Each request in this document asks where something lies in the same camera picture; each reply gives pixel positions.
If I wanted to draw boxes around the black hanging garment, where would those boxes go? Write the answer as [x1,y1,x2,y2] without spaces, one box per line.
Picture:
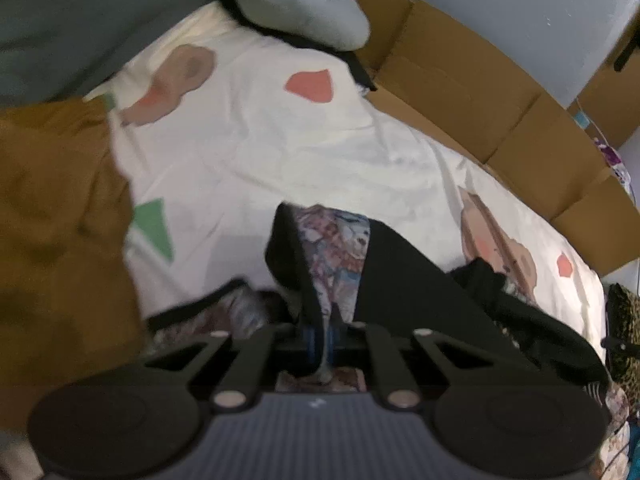
[614,35,640,72]

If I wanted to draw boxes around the dark grey pillow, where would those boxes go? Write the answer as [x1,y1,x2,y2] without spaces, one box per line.
[0,0,236,108]

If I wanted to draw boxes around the grey wrapped mattress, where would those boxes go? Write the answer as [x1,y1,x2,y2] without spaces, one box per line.
[395,0,640,106]

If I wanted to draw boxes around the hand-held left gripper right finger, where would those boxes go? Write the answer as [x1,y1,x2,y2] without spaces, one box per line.
[327,320,502,408]

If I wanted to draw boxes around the grey neck pillow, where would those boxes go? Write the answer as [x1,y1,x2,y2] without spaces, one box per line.
[215,0,372,52]

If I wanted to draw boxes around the folded cardboard sheet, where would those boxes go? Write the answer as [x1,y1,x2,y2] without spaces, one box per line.
[315,0,626,277]

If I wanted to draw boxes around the purple white packet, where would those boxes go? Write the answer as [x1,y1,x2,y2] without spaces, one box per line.
[592,137,633,191]

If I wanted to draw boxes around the leopard print cloth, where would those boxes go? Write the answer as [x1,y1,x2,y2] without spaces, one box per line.
[605,282,640,383]

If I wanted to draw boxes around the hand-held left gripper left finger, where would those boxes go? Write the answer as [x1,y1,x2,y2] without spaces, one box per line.
[142,322,318,409]

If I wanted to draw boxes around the black shorts with bear print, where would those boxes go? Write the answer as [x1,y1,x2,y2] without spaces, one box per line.
[145,201,631,461]

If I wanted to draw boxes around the brown garment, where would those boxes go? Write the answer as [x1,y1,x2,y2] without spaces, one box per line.
[0,97,151,431]

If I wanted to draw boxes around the white bear printed blanket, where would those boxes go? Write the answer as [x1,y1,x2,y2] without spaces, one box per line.
[82,0,608,376]

